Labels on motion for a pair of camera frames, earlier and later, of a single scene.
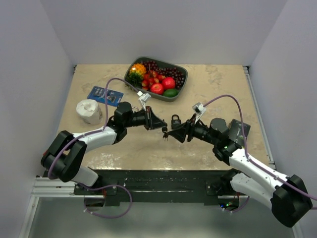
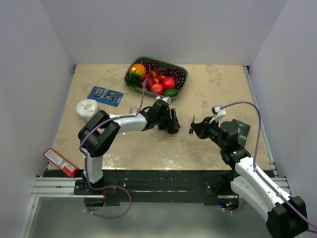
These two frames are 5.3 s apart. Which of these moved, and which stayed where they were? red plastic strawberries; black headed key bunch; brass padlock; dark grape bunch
Moved: black headed key bunch
Stayed: brass padlock; red plastic strawberries; dark grape bunch
